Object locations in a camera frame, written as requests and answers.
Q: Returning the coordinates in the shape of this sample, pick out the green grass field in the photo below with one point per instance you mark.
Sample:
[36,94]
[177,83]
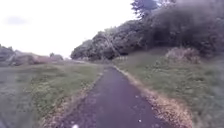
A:
[40,86]

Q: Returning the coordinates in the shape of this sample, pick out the pale dry bush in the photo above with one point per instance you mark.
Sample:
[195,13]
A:
[183,54]

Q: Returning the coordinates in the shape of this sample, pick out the wood of dark trees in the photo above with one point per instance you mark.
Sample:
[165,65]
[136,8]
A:
[166,30]

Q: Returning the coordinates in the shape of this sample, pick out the dark asphalt path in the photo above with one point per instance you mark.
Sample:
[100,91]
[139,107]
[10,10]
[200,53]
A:
[115,100]

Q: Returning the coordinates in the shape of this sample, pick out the green grass slope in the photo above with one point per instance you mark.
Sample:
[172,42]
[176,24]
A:
[186,83]

